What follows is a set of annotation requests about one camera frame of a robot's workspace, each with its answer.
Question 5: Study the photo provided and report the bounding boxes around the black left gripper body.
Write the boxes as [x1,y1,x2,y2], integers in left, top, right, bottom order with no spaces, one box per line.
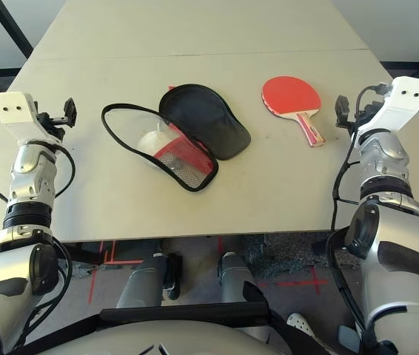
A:
[36,112,67,140]

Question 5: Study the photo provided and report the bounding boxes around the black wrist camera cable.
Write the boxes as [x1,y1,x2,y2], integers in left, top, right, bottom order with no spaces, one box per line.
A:
[0,143,76,203]
[329,84,390,232]

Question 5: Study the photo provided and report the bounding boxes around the grey speckled floor mat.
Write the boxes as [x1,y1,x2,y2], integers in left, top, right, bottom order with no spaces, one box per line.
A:
[241,234,331,284]

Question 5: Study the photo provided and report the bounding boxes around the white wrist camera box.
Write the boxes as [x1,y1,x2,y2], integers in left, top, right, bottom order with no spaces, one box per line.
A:
[357,76,419,135]
[0,91,64,146]

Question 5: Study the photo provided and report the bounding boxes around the red ping-pong paddle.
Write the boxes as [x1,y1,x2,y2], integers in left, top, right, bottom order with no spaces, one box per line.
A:
[261,75,327,149]

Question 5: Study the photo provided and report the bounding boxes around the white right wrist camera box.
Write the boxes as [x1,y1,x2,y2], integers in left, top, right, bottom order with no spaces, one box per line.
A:
[357,76,419,135]

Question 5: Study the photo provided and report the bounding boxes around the white plush keychain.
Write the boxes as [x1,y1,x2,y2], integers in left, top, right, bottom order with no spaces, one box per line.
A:
[136,124,177,156]

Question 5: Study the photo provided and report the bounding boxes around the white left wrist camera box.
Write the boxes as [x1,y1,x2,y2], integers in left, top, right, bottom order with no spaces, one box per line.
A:
[0,91,64,146]

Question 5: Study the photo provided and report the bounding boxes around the black and red paddle case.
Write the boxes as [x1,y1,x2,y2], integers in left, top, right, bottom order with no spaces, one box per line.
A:
[101,84,252,194]

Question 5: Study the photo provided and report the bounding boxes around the grey robot left leg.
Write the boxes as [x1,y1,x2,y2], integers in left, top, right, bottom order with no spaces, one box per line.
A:
[115,251,183,310]

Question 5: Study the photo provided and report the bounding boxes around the white perforated shoe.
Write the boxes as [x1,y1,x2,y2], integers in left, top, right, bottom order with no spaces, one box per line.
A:
[286,312,324,343]

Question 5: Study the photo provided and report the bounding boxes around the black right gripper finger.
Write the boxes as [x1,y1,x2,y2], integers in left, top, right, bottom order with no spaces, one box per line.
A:
[335,95,350,129]

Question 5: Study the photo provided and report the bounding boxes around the grey robot torso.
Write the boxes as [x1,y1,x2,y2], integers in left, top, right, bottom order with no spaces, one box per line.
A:
[42,318,292,355]

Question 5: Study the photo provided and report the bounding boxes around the grey robot right leg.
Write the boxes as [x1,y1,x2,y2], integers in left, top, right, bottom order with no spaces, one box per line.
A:
[216,251,270,334]

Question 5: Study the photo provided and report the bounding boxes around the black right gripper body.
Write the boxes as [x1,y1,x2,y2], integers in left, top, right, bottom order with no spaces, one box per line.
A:
[348,103,383,130]

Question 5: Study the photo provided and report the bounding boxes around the grey robot leg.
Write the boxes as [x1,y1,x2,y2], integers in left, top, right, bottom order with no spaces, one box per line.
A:
[216,251,270,334]
[115,251,183,310]

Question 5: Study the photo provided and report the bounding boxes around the black left wrist camera cable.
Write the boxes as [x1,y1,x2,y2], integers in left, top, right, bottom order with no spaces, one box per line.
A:
[0,143,76,203]

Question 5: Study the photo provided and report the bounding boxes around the red floor tape lines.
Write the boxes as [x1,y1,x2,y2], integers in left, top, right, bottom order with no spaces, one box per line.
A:
[86,240,144,303]

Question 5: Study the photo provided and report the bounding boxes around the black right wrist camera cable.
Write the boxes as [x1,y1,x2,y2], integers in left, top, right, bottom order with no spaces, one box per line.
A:
[329,84,390,232]

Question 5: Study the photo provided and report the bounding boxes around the black metal table frame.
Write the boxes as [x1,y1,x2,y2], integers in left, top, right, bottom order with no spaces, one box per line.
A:
[0,0,35,61]

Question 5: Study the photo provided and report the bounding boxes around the black waist bar with straps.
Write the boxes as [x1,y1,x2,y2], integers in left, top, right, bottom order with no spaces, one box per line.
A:
[16,300,329,355]

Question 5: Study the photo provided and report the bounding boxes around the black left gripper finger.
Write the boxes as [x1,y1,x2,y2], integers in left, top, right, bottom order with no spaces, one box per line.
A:
[63,97,78,129]

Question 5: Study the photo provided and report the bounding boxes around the grey foot pedal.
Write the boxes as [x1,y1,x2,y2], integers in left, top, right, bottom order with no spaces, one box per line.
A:
[338,325,361,348]

